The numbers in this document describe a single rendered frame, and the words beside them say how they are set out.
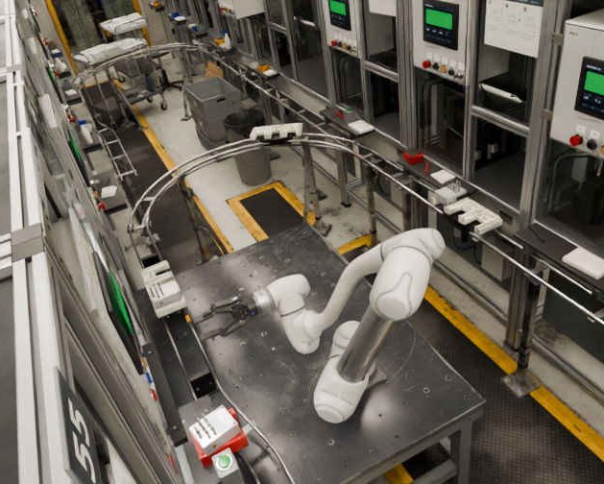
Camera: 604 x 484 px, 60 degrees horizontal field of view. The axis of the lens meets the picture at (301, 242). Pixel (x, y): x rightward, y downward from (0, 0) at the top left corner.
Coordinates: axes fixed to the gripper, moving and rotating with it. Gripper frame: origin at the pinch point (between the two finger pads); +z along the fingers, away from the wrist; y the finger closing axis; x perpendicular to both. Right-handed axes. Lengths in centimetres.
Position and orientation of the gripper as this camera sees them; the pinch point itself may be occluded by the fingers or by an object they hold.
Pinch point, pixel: (204, 326)
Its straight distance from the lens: 192.5
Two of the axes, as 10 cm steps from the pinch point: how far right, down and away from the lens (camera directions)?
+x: 4.4, 4.8, -7.6
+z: -8.9, 3.7, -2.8
